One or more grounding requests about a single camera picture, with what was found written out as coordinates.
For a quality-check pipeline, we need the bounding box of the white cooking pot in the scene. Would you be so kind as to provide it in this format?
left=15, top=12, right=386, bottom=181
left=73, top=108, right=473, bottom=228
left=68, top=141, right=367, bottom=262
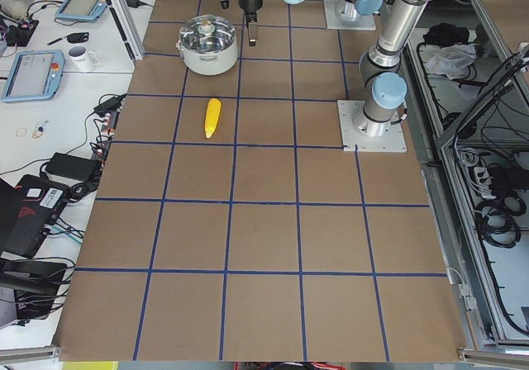
left=176, top=37, right=238, bottom=76

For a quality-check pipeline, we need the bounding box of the white mug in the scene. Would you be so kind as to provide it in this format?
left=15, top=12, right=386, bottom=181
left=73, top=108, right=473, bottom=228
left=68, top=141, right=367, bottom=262
left=68, top=46, right=99, bottom=73

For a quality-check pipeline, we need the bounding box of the blue teach pendant far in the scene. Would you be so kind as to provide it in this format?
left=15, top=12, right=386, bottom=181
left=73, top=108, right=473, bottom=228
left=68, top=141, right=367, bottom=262
left=55, top=0, right=107, bottom=22

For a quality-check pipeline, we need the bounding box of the black power adapter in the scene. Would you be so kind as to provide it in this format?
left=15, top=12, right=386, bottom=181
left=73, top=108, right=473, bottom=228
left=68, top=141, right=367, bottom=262
left=45, top=153, right=101, bottom=181

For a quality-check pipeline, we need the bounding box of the brown grid table mat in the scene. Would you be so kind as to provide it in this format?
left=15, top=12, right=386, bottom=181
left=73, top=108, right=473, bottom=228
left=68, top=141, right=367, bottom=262
left=54, top=0, right=465, bottom=362

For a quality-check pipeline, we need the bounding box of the blue teach pendant near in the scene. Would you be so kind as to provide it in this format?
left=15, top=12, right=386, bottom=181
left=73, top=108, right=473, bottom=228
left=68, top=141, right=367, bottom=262
left=1, top=50, right=65, bottom=102

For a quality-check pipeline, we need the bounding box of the glass pot lid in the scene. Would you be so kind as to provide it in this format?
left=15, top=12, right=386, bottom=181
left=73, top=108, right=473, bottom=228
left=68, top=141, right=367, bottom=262
left=178, top=14, right=236, bottom=54

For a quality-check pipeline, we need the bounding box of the black laptop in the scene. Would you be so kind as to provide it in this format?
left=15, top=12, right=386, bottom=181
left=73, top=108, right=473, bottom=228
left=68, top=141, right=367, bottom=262
left=1, top=174, right=69, bottom=259

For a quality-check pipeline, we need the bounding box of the black pen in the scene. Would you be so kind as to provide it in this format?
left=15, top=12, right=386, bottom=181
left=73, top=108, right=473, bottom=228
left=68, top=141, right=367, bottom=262
left=47, top=37, right=65, bottom=45

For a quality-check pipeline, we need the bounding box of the yellow corn cob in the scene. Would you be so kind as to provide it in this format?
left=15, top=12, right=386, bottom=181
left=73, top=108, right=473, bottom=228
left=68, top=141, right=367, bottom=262
left=204, top=98, right=222, bottom=139

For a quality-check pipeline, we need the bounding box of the black round pouch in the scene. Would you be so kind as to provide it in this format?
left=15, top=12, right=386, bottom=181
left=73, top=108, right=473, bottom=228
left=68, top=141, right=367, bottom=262
left=66, top=32, right=89, bottom=44

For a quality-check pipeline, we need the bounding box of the blue teach pendant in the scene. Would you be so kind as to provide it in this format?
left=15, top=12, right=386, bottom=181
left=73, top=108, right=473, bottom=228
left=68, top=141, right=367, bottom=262
left=55, top=0, right=107, bottom=22
left=1, top=50, right=65, bottom=102

